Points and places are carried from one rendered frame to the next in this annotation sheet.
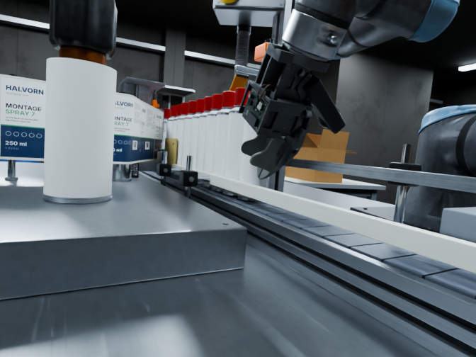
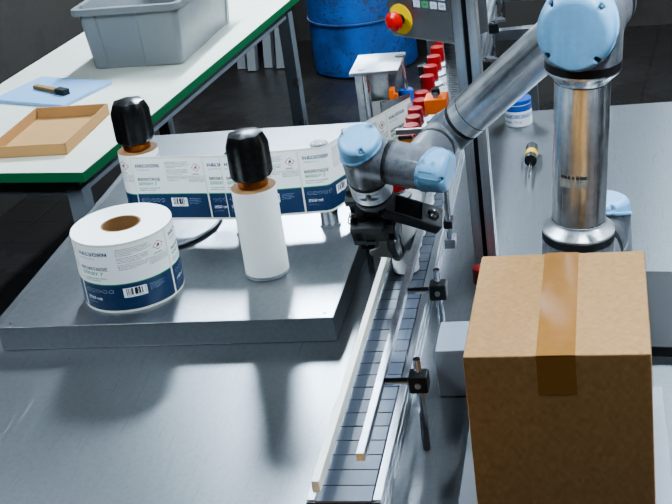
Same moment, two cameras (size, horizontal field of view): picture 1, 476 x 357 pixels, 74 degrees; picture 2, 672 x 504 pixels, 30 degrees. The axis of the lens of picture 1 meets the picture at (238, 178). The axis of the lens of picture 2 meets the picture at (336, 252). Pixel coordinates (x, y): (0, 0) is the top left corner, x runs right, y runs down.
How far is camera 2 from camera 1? 205 cm
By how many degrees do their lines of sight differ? 45
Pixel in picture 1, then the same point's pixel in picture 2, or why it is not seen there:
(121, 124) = (318, 175)
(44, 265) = (229, 331)
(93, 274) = (250, 337)
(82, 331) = (236, 362)
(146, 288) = (273, 346)
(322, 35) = (361, 197)
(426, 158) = not seen: hidden behind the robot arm
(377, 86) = not seen: outside the picture
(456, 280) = (365, 367)
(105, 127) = (270, 230)
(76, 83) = (246, 209)
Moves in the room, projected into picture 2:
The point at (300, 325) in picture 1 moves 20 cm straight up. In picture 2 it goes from (316, 375) to (300, 274)
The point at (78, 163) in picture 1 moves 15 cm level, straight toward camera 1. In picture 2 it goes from (257, 257) to (235, 292)
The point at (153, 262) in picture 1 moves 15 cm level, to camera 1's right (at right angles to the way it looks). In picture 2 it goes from (278, 333) to (340, 351)
